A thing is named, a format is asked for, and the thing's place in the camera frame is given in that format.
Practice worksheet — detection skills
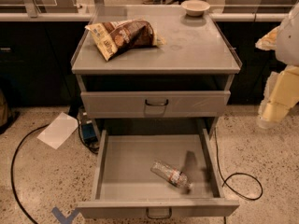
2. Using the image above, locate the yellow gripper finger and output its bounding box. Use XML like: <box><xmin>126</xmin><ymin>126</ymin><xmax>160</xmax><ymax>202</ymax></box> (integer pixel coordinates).
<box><xmin>255</xmin><ymin>26</ymin><xmax>278</xmax><ymax>50</ymax></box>
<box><xmin>261</xmin><ymin>66</ymin><xmax>299</xmax><ymax>124</ymax></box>

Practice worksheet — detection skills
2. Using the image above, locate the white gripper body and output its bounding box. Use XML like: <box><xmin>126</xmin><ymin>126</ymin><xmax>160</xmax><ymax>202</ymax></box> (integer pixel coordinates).
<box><xmin>257</xmin><ymin>64</ymin><xmax>299</xmax><ymax>130</ymax></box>

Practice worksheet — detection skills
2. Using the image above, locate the clear plastic water bottle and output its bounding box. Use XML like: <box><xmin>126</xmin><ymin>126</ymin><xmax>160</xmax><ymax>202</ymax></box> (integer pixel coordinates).
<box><xmin>150</xmin><ymin>161</ymin><xmax>192</xmax><ymax>190</ymax></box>

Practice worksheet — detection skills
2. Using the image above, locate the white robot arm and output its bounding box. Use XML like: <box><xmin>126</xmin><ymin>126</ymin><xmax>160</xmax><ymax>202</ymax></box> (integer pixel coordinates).
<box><xmin>255</xmin><ymin>4</ymin><xmax>299</xmax><ymax>129</ymax></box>

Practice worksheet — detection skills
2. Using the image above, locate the grey drawer cabinet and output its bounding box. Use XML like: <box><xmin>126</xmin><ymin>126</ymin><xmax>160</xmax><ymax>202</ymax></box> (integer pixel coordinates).
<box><xmin>72</xmin><ymin>6</ymin><xmax>240</xmax><ymax>137</ymax></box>

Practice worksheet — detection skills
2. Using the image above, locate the closed grey top drawer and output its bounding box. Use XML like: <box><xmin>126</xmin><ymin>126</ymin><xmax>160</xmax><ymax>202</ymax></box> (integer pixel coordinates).
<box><xmin>81</xmin><ymin>91</ymin><xmax>230</xmax><ymax>119</ymax></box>

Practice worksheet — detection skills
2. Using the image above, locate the open grey middle drawer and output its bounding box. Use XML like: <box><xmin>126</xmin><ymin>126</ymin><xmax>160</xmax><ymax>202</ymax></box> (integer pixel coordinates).
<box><xmin>78</xmin><ymin>129</ymin><xmax>239</xmax><ymax>219</ymax></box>

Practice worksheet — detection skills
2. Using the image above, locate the white bowl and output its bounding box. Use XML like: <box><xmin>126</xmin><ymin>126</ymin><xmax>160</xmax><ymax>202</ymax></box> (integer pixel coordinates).
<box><xmin>181</xmin><ymin>0</ymin><xmax>210</xmax><ymax>17</ymax></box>

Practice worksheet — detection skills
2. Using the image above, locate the brown chip bag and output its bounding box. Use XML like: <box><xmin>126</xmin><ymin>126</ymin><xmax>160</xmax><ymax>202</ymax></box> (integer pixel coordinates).
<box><xmin>86</xmin><ymin>19</ymin><xmax>166</xmax><ymax>61</ymax></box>

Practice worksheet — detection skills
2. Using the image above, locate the blue power box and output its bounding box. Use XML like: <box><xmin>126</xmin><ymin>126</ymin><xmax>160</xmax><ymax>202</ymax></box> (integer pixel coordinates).
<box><xmin>78</xmin><ymin>107</ymin><xmax>98</xmax><ymax>143</ymax></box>

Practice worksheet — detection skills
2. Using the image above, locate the white paper sheet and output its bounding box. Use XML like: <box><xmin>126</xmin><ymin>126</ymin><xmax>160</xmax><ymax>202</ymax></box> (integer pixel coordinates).
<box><xmin>37</xmin><ymin>113</ymin><xmax>78</xmax><ymax>149</ymax></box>

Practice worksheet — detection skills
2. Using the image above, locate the black cable right floor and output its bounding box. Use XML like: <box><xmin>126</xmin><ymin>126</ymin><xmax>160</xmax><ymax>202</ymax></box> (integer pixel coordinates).
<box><xmin>213</xmin><ymin>126</ymin><xmax>264</xmax><ymax>202</ymax></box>

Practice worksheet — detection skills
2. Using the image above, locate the black cable floor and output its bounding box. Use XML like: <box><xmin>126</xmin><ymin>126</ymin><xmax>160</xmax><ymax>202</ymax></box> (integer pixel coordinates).
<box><xmin>10</xmin><ymin>123</ymin><xmax>50</xmax><ymax>224</ymax></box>
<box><xmin>213</xmin><ymin>126</ymin><xmax>264</xmax><ymax>202</ymax></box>

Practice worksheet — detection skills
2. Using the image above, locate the white counter rail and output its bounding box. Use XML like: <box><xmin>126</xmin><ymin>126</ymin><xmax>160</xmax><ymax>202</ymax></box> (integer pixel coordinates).
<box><xmin>0</xmin><ymin>13</ymin><xmax>287</xmax><ymax>22</ymax></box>

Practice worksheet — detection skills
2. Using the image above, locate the black cable left floor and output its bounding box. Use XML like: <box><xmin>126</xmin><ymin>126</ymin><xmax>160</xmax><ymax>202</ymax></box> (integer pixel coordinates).
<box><xmin>10</xmin><ymin>123</ymin><xmax>50</xmax><ymax>224</ymax></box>

